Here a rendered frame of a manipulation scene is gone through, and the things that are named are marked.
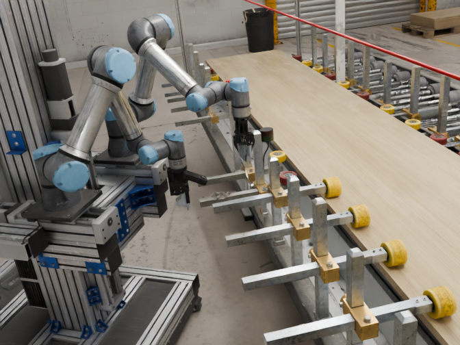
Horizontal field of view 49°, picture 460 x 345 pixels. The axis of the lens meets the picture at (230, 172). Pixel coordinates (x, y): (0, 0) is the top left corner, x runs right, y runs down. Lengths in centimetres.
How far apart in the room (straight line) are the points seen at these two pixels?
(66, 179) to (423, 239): 124
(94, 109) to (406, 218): 119
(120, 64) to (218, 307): 164
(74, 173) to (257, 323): 145
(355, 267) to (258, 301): 167
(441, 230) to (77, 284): 159
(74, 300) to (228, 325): 84
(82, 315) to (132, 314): 27
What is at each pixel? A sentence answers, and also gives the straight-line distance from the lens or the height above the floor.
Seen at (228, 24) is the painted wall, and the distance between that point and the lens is 1000.
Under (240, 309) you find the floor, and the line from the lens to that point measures 294.
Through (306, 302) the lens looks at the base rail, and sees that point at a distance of 186.
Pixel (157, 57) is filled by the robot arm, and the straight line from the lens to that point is 205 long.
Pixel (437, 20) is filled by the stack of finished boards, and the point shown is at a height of 28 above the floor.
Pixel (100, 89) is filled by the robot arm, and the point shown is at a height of 147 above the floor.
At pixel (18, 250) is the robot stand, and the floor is 93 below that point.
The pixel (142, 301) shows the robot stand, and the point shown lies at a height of 21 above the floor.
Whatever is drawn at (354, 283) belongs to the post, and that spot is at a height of 105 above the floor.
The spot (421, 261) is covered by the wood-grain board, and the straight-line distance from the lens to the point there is 175.
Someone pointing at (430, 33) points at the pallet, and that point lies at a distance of 955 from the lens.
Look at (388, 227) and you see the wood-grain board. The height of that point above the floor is 90.
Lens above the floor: 190
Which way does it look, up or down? 25 degrees down
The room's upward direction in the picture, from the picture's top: 6 degrees counter-clockwise
